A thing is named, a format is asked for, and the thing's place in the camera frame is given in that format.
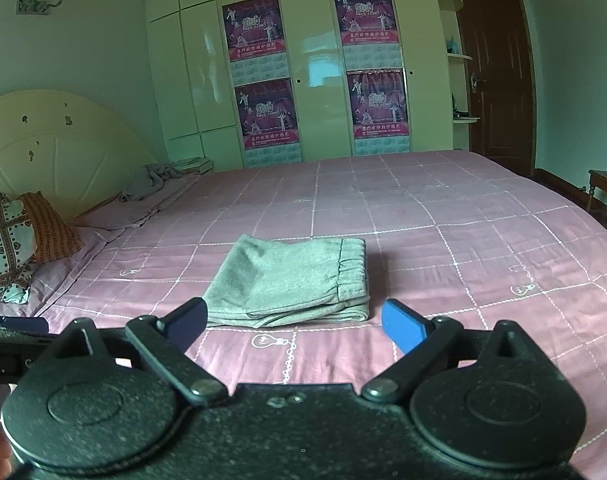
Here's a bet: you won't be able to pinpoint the grey crumpled cloth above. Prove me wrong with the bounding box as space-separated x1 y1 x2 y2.
119 164 185 203

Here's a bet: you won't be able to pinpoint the purple poster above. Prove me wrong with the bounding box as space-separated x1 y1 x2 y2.
347 70 410 140
235 77 299 151
334 0 399 46
222 0 286 62

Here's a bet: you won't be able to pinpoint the grey-green fleece pants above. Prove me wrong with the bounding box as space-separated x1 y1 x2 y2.
202 235 369 328

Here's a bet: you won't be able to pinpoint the lower right purple poster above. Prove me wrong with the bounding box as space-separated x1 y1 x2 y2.
347 70 410 140

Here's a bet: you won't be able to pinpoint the upper left purple poster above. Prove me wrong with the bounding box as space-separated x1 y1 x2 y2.
222 0 286 62

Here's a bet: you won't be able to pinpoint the dark brown wooden door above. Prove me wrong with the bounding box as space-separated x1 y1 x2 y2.
457 0 535 177

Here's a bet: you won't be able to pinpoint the folded clothes stack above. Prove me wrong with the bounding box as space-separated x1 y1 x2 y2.
174 157 213 174

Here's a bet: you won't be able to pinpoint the cream corner shelves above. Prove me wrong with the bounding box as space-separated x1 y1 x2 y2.
438 0 480 151

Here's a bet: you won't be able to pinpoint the patterned teal brown pillow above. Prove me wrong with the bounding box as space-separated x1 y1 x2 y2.
0 193 36 304

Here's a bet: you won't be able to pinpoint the cream wooden headboard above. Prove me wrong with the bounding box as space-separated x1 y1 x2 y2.
0 90 157 220

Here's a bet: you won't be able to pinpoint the orange striped pillow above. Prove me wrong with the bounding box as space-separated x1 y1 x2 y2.
20 192 84 264

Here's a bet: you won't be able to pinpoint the lower left purple poster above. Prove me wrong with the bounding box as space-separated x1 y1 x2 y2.
235 77 299 151

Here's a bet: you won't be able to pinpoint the upper right purple poster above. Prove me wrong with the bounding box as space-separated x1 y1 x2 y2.
334 0 399 46

